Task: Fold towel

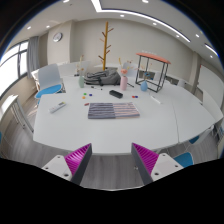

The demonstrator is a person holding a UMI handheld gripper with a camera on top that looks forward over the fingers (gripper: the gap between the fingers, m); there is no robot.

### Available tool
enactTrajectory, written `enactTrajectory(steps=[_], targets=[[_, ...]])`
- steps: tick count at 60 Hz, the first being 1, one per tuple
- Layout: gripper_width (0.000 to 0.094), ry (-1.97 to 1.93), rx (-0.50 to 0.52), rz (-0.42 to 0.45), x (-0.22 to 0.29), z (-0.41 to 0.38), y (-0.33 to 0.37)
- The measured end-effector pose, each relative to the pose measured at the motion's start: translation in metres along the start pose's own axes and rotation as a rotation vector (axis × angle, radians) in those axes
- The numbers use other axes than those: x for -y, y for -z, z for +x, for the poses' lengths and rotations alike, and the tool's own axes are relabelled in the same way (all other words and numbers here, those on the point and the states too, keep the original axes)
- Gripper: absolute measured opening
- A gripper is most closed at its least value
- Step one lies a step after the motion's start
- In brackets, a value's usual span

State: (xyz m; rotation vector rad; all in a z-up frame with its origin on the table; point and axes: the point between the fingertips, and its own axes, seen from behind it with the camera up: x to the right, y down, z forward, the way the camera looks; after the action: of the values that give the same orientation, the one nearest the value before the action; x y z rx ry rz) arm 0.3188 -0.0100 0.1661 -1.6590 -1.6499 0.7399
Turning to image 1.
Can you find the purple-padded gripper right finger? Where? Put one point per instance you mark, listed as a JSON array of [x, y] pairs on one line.
[[153, 166]]

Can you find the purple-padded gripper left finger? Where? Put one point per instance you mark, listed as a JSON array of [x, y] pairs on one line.
[[72, 166]]

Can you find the striped folded towel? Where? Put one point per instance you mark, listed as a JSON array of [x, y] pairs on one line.
[[112, 110]]

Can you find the blue chair seat right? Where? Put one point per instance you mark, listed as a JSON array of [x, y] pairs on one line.
[[184, 159]]

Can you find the white remote control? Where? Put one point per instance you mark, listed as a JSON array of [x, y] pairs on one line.
[[57, 107]]

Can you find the white marker pen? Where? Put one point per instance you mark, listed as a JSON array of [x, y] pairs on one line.
[[155, 99]]

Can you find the blue vase with flowers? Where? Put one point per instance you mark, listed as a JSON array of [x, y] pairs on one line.
[[147, 77]]

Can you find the black rectangular case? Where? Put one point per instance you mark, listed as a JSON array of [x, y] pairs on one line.
[[116, 94]]

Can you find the green vase with flowers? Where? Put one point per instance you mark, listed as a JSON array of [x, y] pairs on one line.
[[80, 72]]

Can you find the white chair blue seat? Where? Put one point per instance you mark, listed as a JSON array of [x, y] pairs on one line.
[[49, 81]]

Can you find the pink vase with flowers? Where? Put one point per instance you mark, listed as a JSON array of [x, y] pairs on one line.
[[124, 79]]

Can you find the grey backpack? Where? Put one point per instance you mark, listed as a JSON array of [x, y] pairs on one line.
[[106, 77]]

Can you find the grey window curtain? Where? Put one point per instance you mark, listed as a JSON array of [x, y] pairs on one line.
[[32, 55]]

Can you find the wooden coat rack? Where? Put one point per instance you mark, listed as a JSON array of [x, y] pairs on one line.
[[106, 46]]

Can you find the black frame orange-top stand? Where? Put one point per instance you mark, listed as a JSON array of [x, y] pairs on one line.
[[158, 70]]

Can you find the round wall clock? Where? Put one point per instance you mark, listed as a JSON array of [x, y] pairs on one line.
[[57, 37]]

